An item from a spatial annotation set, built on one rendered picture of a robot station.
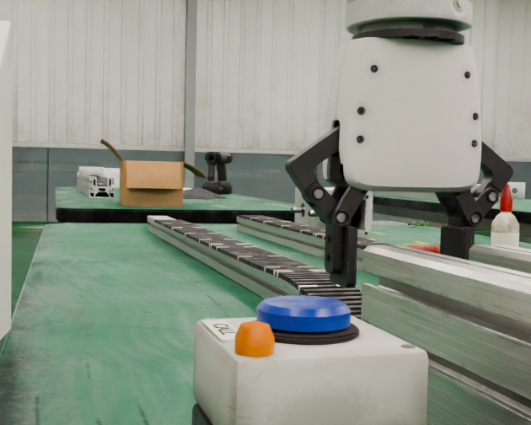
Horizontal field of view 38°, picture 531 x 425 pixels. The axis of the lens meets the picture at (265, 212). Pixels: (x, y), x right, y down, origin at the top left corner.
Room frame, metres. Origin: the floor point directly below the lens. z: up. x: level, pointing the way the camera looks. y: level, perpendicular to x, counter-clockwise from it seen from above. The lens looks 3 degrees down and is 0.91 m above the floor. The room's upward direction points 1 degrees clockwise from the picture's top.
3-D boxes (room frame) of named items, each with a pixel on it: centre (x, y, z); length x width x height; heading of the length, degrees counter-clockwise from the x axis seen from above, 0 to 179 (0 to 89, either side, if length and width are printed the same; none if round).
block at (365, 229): (1.51, -0.14, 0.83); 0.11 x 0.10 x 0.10; 108
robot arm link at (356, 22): (0.53, -0.10, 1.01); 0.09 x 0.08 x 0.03; 107
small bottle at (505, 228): (1.07, -0.33, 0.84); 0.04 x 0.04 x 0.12
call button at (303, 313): (0.33, -0.02, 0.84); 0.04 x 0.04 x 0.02
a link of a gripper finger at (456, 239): (0.54, -0.15, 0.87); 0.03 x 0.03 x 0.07; 17
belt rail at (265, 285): (1.13, 0.09, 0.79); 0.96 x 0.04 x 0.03; 17
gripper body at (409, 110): (0.52, -0.09, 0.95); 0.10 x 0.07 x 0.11; 107
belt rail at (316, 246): (1.18, -0.10, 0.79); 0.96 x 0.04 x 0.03; 17
